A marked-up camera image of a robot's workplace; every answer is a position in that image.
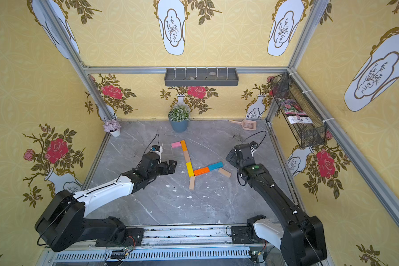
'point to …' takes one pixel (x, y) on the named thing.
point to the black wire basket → (283, 86)
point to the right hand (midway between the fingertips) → (235, 157)
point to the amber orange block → (184, 146)
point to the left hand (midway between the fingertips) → (172, 162)
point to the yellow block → (190, 169)
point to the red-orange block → (201, 171)
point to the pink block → (175, 144)
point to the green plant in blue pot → (178, 116)
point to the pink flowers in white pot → (112, 127)
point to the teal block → (215, 166)
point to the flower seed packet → (295, 113)
